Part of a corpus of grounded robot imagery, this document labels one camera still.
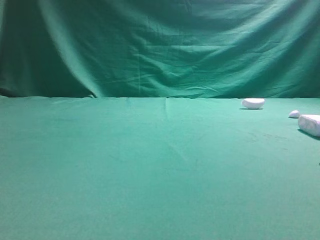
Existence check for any white bluetooth earphone case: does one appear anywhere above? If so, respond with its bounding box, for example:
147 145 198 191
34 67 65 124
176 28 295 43
298 114 320 137

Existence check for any white oval case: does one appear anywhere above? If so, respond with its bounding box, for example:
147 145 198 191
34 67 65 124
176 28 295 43
241 98 265 110

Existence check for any green backdrop curtain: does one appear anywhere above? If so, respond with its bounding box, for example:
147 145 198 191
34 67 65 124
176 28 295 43
0 0 320 99

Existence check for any green tablecloth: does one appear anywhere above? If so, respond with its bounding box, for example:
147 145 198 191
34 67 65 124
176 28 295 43
0 97 320 240

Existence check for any small white earbud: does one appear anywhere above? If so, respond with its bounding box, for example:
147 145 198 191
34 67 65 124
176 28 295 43
288 110 301 119

